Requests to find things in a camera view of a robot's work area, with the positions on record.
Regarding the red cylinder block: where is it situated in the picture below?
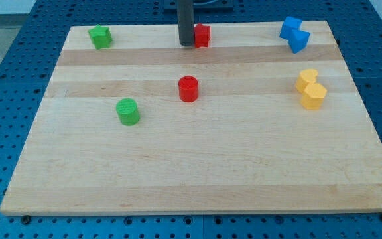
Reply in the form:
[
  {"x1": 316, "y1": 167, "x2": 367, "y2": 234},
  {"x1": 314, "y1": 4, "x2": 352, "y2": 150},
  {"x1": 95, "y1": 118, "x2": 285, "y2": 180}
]
[{"x1": 178, "y1": 76, "x2": 199, "y2": 102}]

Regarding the wooden board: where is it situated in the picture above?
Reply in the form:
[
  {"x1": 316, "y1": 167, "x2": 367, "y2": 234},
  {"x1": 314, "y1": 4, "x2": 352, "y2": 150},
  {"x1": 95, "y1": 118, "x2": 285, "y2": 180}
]
[{"x1": 0, "y1": 21, "x2": 382, "y2": 216}]

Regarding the green cylinder block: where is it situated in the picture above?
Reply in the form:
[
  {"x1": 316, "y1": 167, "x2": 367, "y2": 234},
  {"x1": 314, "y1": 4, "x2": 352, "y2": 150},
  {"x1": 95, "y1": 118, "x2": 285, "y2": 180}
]
[{"x1": 115, "y1": 98, "x2": 141, "y2": 126}]

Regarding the red star block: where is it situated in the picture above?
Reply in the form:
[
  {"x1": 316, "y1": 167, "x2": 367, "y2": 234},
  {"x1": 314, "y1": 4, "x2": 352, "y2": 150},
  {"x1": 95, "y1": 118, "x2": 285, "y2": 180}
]
[{"x1": 194, "y1": 23, "x2": 211, "y2": 48}]

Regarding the green star block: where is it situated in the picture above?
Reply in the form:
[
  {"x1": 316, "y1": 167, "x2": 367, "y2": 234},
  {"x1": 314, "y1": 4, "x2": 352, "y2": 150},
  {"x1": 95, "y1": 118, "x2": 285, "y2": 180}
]
[{"x1": 88, "y1": 25, "x2": 112, "y2": 50}]

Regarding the yellow hexagon block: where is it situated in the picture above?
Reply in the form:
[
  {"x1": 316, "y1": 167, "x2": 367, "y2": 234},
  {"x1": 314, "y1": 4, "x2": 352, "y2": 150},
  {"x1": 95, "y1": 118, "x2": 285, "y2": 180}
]
[{"x1": 300, "y1": 83, "x2": 328, "y2": 110}]

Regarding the yellow heart block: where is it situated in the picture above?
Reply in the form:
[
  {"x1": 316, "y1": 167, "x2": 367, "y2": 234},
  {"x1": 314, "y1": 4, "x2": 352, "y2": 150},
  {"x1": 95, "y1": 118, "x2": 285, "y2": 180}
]
[{"x1": 295, "y1": 68, "x2": 318, "y2": 93}]

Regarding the blue triangle block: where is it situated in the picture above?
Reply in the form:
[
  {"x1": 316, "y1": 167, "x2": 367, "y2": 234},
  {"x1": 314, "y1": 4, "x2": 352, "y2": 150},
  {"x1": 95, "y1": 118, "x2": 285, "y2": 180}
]
[{"x1": 288, "y1": 29, "x2": 310, "y2": 54}]

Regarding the blue cube block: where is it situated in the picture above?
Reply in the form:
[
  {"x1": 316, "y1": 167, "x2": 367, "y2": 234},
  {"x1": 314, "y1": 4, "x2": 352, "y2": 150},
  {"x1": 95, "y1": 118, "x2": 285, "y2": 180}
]
[{"x1": 279, "y1": 16, "x2": 302, "y2": 39}]

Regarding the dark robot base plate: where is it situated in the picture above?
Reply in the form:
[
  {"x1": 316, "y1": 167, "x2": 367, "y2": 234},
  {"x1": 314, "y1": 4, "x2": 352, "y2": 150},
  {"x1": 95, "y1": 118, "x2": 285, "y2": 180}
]
[{"x1": 160, "y1": 0, "x2": 234, "y2": 12}]

